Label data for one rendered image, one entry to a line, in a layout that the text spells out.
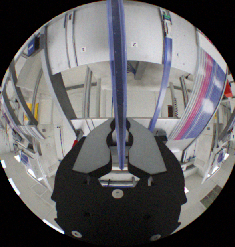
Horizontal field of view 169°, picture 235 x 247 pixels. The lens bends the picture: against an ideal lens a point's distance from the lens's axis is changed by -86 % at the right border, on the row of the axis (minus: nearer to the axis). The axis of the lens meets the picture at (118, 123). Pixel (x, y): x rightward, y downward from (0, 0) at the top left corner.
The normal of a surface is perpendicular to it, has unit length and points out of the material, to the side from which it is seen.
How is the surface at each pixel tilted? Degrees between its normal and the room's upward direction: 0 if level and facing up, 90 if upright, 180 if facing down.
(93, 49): 44
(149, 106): 90
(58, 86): 90
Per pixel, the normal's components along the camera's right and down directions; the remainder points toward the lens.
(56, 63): -0.03, 0.73
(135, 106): -0.04, 0.01
